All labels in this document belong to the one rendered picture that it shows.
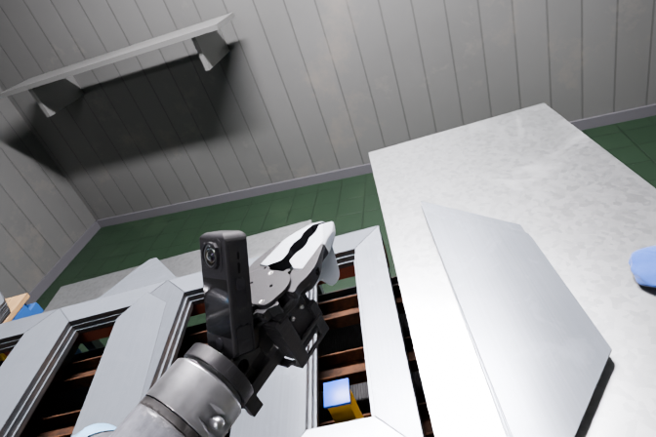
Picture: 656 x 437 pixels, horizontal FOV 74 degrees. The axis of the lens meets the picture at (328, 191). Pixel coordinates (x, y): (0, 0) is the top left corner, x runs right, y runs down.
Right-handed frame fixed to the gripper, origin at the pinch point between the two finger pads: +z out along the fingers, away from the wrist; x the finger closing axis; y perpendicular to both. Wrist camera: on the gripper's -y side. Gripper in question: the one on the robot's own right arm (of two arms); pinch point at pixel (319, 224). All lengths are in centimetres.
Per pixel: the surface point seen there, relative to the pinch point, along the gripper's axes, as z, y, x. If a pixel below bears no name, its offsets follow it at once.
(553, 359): 17.3, 40.8, 15.3
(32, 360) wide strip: -21, 41, -133
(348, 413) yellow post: 6, 58, -27
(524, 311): 25.5, 40.0, 9.2
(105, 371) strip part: -12, 46, -100
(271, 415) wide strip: -3, 54, -42
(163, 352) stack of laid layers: -1, 48, -87
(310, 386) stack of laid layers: 8, 56, -39
